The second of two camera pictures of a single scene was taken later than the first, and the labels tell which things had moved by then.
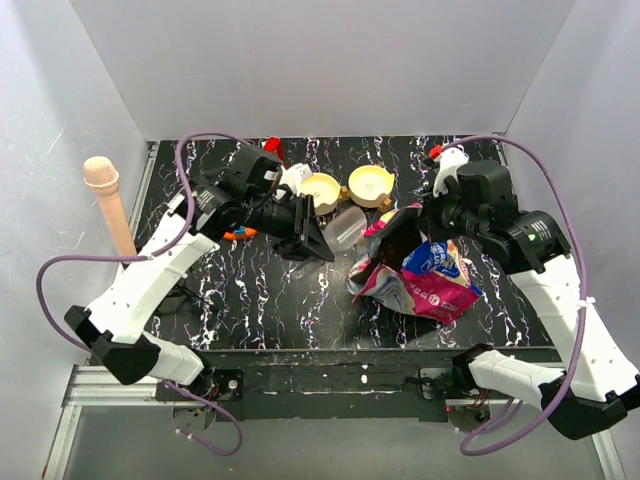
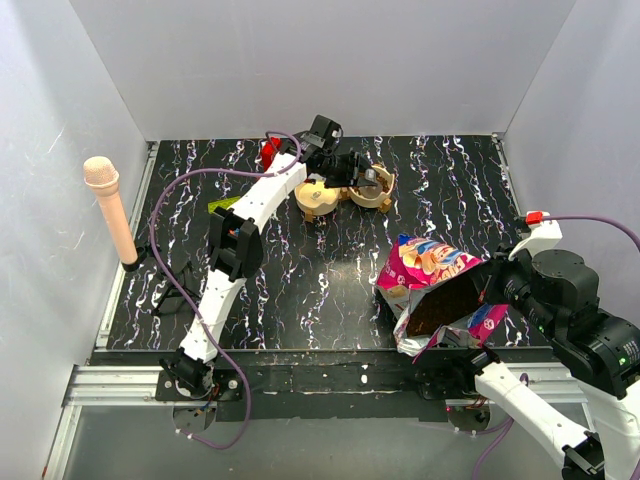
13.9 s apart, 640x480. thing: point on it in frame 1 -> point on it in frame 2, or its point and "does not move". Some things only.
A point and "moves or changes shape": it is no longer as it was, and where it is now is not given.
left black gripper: x=305 y=237 -> x=349 y=174
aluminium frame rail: x=84 y=388 does not move
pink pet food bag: x=435 y=282 moves or changes shape
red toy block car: x=275 y=144 does not move
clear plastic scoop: x=345 y=227 -> x=370 y=175
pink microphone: x=101 y=174 does not move
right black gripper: x=426 y=219 -> x=505 y=256
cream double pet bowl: x=368 y=186 does not move
